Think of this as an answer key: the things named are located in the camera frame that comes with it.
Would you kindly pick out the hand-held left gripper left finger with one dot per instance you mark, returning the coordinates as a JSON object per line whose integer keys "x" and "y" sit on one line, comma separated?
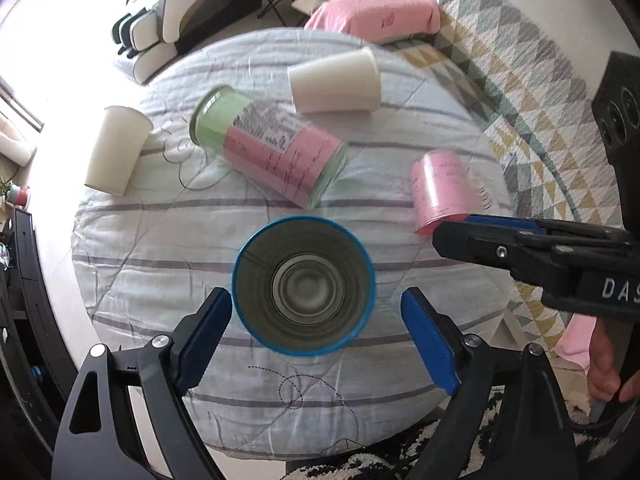
{"x": 207, "y": 327}

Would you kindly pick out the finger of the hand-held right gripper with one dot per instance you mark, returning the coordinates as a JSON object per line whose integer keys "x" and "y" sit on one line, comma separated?
{"x": 492, "y": 250}
{"x": 500, "y": 222}

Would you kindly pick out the black and white rug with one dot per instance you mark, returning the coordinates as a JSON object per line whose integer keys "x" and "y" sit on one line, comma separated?
{"x": 350, "y": 465}

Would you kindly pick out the glass jar with pink label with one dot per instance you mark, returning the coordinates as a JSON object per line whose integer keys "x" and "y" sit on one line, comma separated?
{"x": 270, "y": 152}

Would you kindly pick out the white paper cup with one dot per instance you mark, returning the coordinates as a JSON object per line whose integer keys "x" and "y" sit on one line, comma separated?
{"x": 116, "y": 152}
{"x": 334, "y": 82}

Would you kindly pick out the small red and blue pot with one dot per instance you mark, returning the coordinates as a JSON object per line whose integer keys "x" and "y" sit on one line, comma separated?
{"x": 20, "y": 194}

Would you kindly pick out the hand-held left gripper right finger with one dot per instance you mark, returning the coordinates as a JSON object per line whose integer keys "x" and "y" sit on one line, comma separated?
{"x": 431, "y": 341}

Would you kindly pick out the triangle patterned quilt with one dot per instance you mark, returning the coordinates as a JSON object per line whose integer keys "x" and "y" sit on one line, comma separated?
{"x": 530, "y": 90}

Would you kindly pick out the pink plastic cup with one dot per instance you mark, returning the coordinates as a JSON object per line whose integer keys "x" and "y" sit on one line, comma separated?
{"x": 442, "y": 190}

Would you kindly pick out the pink cloth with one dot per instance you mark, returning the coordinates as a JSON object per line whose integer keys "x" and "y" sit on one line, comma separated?
{"x": 575, "y": 342}

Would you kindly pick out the blue metal cup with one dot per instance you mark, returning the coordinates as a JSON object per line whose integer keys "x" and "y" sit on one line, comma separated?
{"x": 303, "y": 287}

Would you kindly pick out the pink pillow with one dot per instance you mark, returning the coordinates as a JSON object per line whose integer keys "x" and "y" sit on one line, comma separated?
{"x": 375, "y": 12}

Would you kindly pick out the white massage chair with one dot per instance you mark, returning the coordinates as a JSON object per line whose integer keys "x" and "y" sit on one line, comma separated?
{"x": 165, "y": 20}

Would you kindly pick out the person's right hand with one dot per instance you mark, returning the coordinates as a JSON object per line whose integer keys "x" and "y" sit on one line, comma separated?
{"x": 602, "y": 367}

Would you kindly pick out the black shelf stand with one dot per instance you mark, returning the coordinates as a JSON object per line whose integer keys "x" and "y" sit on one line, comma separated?
{"x": 25, "y": 310}

